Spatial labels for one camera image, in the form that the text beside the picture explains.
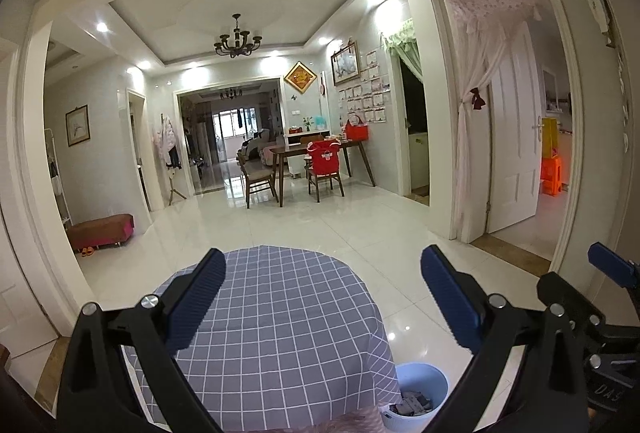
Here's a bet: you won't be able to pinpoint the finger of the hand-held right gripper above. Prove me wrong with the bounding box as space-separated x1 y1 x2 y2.
587 241 640 290
537 270 606 334

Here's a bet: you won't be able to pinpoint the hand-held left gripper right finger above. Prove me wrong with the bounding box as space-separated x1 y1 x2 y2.
421 244 591 433

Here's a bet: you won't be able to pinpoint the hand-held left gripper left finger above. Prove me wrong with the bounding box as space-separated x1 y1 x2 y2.
56 248 227 433

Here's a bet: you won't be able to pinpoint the light blue plastic bin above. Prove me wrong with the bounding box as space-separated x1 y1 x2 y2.
382 361 450 433

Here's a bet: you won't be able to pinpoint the grey paper scraps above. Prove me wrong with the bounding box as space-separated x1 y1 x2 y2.
389 390 434 416

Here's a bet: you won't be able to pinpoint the grey checked tablecloth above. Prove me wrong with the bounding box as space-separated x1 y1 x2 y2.
122 245 402 432

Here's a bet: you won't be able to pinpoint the orange plastic stool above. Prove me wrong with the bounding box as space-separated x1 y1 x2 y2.
540 156 565 197

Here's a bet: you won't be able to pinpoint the brown and pink bench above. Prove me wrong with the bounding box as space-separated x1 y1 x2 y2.
65 213 136 254

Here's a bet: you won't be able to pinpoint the wooden chair with cushion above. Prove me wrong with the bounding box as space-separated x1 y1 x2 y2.
237 150 280 210

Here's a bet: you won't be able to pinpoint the white appliance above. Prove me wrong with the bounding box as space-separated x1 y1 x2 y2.
407 130 430 189

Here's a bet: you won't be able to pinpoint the yellow box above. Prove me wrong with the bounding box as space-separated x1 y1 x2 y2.
542 116 560 159

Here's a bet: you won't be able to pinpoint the pink floral curtain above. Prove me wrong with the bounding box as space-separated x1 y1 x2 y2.
443 0 547 244

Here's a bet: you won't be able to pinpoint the white panel door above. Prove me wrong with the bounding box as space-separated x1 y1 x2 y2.
487 20 544 235

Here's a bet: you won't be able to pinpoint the coat rack with clothes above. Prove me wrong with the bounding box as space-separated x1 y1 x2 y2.
152 112 189 207

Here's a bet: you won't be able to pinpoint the pinkish cloth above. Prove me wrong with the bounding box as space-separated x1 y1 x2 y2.
300 407 397 433

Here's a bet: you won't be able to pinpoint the grey sofa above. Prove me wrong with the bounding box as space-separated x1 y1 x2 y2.
239 128 274 159

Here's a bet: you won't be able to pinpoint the wooden dining table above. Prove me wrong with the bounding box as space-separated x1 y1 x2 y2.
269 138 377 208

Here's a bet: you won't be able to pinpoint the red chair cover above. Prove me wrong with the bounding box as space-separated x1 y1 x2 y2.
305 138 343 177

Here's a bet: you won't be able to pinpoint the red bag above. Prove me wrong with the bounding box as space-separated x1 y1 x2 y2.
344 113 371 143

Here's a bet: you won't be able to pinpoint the white shelf rack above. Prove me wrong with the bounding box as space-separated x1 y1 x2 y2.
44 128 74 227

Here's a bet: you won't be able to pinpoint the framed picture with light mat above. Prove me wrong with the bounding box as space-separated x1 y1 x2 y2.
64 104 90 148

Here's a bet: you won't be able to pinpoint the dark framed painting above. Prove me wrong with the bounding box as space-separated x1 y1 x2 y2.
330 40 361 87

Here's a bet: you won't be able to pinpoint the green curtain valance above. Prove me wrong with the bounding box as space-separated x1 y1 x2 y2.
379 18 426 85

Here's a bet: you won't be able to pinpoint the black chandelier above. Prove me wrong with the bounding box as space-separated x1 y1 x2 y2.
213 12 264 59

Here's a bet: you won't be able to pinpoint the wall of paper certificates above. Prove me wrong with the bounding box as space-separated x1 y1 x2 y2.
337 48 392 124

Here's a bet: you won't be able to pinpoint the red diamond wall decoration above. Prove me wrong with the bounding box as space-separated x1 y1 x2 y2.
283 60 319 95

